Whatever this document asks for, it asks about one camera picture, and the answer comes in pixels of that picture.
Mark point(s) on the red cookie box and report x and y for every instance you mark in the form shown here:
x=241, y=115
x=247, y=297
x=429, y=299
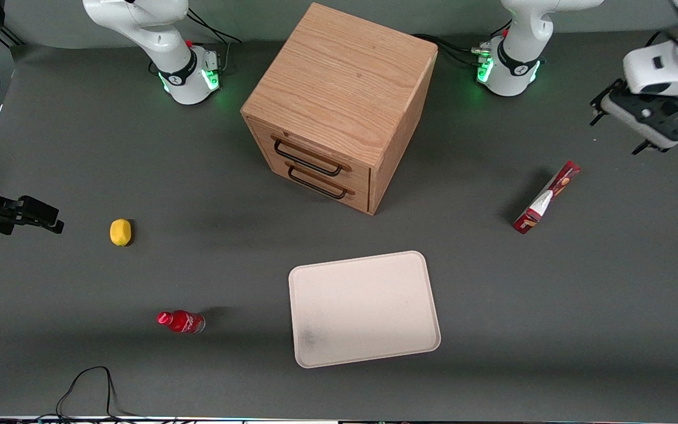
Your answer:
x=545, y=200

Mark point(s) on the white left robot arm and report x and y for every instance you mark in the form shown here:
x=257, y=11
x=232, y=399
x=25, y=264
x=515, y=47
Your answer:
x=515, y=53

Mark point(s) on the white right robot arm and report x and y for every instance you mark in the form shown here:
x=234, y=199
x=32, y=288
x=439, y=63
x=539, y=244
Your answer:
x=168, y=41

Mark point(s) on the beige rectangular tray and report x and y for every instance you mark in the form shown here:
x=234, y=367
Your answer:
x=362, y=309

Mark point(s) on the yellow lemon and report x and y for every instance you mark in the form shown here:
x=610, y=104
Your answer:
x=120, y=232

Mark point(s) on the red soda bottle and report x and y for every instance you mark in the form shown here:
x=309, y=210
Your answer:
x=183, y=321

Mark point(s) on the wooden drawer front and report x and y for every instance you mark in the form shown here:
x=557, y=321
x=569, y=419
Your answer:
x=315, y=150
x=339, y=197

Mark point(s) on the wooden drawer cabinet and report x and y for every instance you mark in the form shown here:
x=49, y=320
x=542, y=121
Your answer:
x=345, y=76

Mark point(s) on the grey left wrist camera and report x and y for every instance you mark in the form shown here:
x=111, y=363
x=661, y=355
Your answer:
x=648, y=118

